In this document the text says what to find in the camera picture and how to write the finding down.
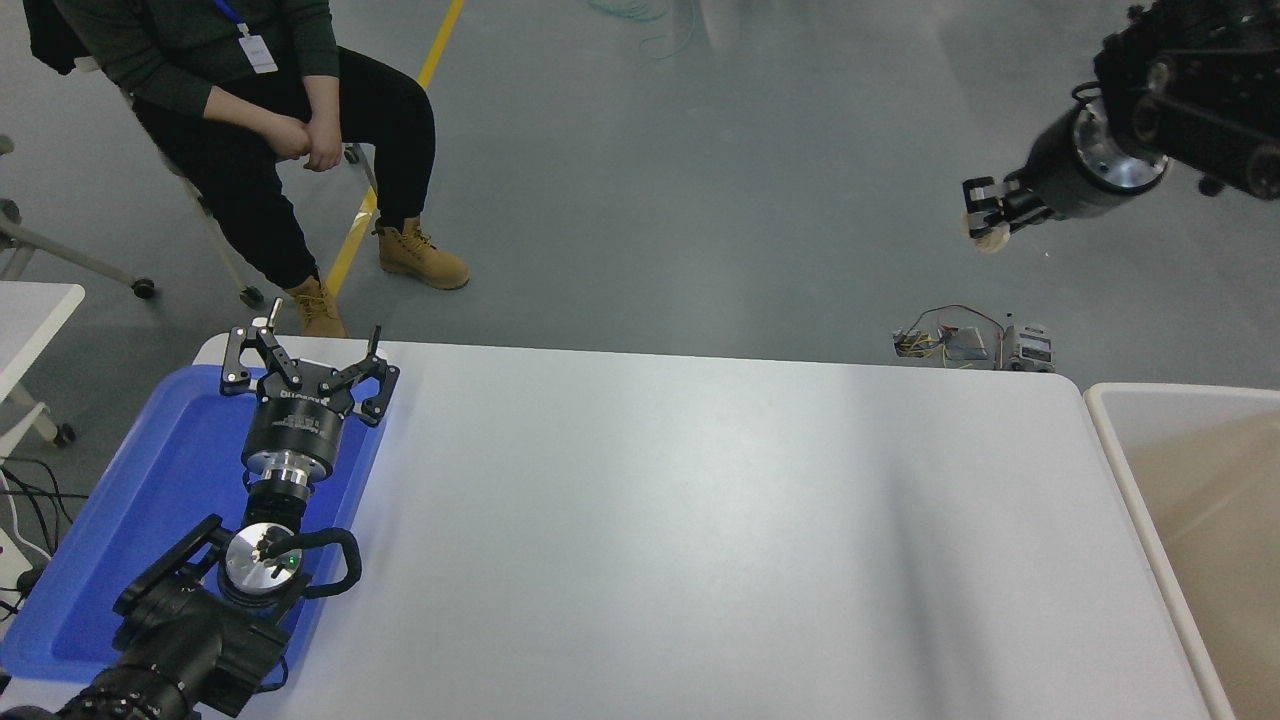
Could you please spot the grey rolling chair base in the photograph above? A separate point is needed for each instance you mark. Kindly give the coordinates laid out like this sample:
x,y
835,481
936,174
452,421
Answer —
x,y
70,258

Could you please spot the large pale bin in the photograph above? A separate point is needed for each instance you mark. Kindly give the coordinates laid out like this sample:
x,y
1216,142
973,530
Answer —
x,y
1200,500

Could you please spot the white chair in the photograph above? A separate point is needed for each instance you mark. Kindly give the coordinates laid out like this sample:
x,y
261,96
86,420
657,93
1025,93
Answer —
x,y
222,248

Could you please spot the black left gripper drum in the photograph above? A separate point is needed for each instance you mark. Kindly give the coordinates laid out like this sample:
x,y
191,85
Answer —
x,y
295,425

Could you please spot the white side table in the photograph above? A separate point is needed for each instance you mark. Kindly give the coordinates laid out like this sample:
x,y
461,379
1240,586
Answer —
x,y
30,310

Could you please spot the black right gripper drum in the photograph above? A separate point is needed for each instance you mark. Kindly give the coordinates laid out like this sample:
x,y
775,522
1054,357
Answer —
x,y
1060,180

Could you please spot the seated person's right hand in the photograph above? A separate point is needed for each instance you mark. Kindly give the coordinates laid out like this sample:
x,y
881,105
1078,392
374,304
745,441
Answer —
x,y
288,136

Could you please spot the blue plastic tray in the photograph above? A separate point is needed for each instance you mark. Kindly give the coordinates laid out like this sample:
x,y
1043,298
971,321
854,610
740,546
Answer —
x,y
150,500

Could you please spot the seated person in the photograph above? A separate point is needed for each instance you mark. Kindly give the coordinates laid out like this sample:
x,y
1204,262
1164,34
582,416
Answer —
x,y
250,190

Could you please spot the black jacket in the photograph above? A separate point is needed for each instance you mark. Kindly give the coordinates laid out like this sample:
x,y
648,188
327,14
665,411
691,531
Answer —
x,y
50,35

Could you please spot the white power strip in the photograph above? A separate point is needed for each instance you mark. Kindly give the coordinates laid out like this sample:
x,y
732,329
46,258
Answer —
x,y
10,560

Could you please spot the small silver device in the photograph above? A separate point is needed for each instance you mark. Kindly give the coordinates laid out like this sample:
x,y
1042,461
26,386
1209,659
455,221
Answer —
x,y
1030,348

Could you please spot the seated person's left hand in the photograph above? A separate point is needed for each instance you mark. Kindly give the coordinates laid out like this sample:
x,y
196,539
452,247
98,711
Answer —
x,y
324,146

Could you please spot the tan paper ball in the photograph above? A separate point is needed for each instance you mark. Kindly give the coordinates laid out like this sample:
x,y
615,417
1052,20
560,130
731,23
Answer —
x,y
992,241

